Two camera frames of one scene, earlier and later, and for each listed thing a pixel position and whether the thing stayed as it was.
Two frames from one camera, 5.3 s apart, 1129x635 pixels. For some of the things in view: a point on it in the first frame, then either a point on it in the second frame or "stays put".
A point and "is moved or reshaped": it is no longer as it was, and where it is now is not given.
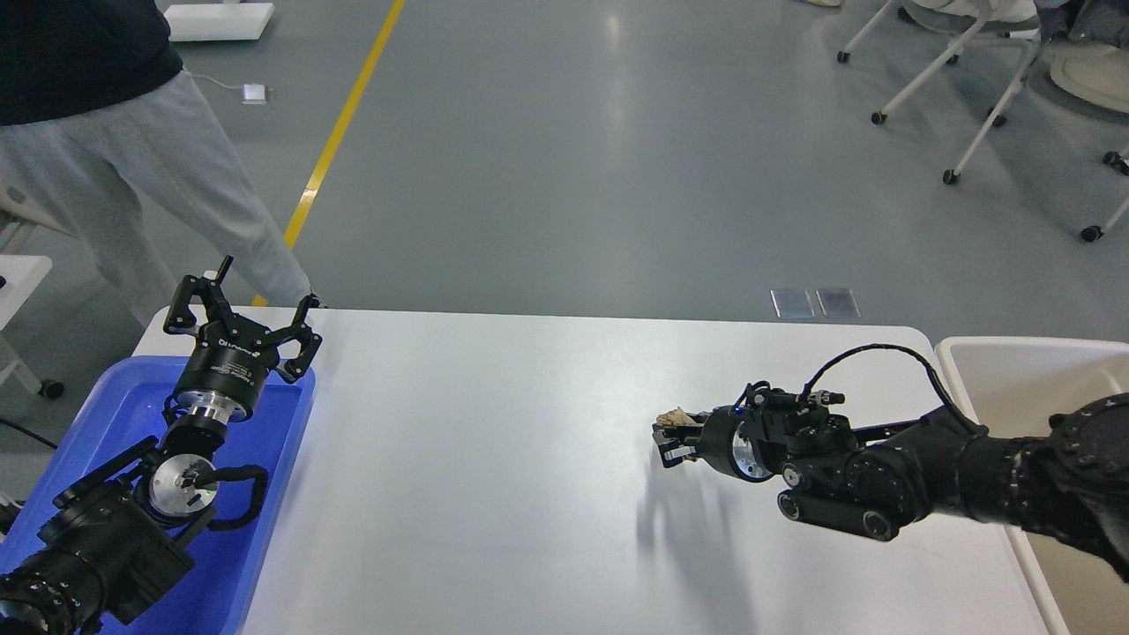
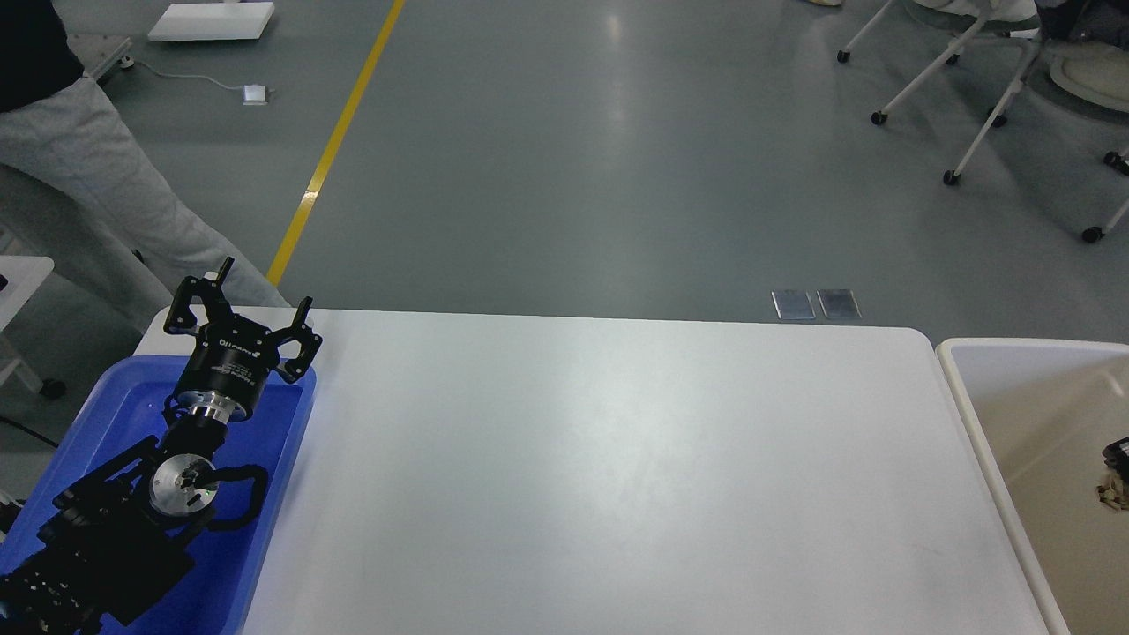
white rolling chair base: x=1018 y=18 stays put
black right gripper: x=731 y=442 -> x=1117 y=457
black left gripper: x=230 y=361 stays put
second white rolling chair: x=1098 y=75 stays put
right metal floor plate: x=838 y=302 stays put
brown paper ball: x=676 y=417 is moved or reshaped
